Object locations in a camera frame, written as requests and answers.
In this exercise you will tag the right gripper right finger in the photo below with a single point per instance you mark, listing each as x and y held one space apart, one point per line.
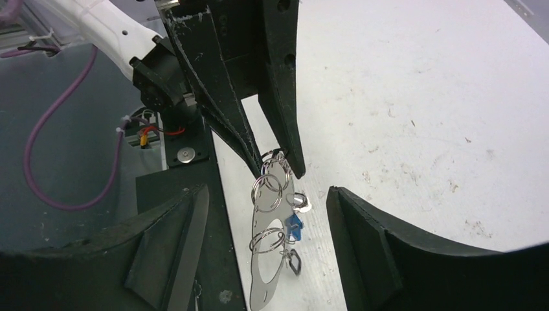
386 263

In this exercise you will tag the blue key tag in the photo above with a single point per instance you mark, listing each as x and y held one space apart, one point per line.
294 227

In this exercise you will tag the black key fob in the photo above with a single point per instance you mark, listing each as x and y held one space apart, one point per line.
294 261

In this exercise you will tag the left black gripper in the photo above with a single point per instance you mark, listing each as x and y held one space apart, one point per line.
231 50

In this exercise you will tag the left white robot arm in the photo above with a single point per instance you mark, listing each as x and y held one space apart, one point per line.
144 56

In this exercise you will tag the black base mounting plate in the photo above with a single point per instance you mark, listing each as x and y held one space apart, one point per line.
186 260

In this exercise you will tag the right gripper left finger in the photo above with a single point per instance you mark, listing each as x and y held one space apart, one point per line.
88 274

